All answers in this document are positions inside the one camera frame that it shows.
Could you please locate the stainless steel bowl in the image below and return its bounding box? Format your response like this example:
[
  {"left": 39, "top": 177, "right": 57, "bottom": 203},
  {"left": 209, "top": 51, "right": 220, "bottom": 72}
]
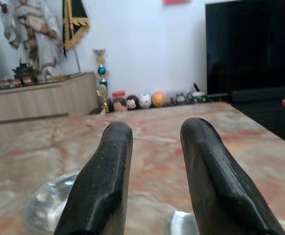
[{"left": 22, "top": 168, "right": 81, "bottom": 234}]

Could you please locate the row of small red figurines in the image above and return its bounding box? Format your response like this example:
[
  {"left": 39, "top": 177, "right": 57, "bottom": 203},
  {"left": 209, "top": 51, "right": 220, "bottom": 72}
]
[{"left": 0, "top": 77, "right": 33, "bottom": 88}]

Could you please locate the white round plush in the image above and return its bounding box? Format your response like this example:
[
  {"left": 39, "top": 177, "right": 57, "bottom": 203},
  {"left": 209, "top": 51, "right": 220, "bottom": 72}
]
[{"left": 139, "top": 93, "right": 152, "bottom": 109}]

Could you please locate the black television console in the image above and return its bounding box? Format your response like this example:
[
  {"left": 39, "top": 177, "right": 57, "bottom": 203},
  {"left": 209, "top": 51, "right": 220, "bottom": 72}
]
[{"left": 206, "top": 85, "right": 285, "bottom": 150}]

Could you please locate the black flat television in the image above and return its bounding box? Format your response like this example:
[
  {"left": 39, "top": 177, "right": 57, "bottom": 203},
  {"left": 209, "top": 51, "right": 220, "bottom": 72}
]
[{"left": 204, "top": 0, "right": 285, "bottom": 96}]

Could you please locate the white robed statue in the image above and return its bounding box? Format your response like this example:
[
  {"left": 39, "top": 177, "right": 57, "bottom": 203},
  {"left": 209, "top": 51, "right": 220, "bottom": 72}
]
[{"left": 0, "top": 0, "right": 65, "bottom": 82}]

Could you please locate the gold trophy with blue ball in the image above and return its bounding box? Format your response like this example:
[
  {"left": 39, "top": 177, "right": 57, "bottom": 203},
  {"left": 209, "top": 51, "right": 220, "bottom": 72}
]
[{"left": 92, "top": 48, "right": 110, "bottom": 114}]

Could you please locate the black flag with gold fringe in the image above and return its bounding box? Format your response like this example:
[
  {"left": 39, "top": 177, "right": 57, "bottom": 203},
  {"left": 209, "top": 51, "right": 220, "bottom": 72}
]
[{"left": 62, "top": 0, "right": 91, "bottom": 59}]

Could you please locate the dark incense burner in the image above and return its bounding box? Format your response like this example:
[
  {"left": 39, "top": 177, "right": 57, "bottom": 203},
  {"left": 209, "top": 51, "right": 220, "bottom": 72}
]
[{"left": 12, "top": 58, "right": 37, "bottom": 80}]

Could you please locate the dark haired round plush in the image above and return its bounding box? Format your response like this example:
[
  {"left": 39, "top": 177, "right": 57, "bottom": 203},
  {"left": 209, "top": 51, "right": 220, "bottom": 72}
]
[{"left": 125, "top": 94, "right": 141, "bottom": 110}]

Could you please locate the small grey figurine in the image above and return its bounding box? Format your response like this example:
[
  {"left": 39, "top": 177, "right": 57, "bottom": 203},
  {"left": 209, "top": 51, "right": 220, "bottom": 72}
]
[{"left": 173, "top": 94, "right": 187, "bottom": 105}]

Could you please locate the orange round plush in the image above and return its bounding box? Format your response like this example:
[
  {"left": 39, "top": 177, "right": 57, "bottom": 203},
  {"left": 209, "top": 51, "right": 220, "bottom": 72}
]
[{"left": 151, "top": 91, "right": 167, "bottom": 108}]

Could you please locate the steel spoon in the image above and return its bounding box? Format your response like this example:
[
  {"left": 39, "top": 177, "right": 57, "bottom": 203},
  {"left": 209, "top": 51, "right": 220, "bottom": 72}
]
[{"left": 166, "top": 210, "right": 200, "bottom": 235}]

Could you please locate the light wooden cabinet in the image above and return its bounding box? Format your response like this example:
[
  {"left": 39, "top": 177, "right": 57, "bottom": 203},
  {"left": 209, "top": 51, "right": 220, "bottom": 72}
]
[{"left": 0, "top": 70, "right": 99, "bottom": 155}]

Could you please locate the red lidded snack jar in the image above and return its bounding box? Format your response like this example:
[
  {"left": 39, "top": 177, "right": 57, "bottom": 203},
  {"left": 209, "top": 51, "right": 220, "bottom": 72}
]
[{"left": 111, "top": 91, "right": 127, "bottom": 113}]

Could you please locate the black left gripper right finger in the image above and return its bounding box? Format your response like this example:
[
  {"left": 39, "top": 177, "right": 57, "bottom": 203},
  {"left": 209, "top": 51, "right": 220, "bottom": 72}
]
[{"left": 180, "top": 117, "right": 285, "bottom": 235}]

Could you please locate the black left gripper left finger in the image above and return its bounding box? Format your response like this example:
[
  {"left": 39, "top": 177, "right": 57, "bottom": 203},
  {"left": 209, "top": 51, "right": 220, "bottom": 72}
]
[{"left": 53, "top": 121, "right": 134, "bottom": 235}]

